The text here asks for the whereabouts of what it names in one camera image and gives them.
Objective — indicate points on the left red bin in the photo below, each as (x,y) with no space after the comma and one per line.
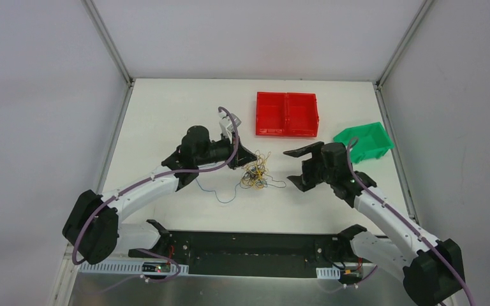
(270,114)

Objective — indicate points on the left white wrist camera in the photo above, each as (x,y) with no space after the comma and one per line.
(226,125)

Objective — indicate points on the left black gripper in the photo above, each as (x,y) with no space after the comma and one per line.
(234,153)

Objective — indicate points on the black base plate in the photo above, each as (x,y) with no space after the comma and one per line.
(253,254)

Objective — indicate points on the red bin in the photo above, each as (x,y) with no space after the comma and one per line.
(302,118)
(270,114)

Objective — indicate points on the right red bin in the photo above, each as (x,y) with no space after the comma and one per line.
(302,118)

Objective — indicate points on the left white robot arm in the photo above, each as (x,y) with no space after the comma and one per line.
(95,225)

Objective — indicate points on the green plastic bin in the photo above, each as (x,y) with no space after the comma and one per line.
(371,141)

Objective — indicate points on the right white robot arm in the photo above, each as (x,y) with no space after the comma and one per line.
(431,270)

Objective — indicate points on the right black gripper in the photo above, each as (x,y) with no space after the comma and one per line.
(311,166)

